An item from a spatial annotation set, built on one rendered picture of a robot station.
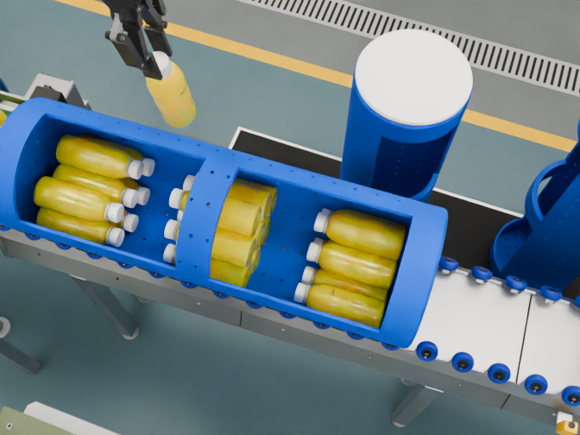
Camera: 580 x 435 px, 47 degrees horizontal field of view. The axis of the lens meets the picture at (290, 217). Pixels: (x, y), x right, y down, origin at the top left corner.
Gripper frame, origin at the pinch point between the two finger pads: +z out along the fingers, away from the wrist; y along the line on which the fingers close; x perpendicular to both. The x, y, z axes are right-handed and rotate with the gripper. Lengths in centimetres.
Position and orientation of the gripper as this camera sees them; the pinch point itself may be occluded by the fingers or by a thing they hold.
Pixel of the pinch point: (154, 53)
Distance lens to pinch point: 112.7
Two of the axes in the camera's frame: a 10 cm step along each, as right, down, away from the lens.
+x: -9.5, -2.7, 1.5
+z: 0.6, 3.3, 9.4
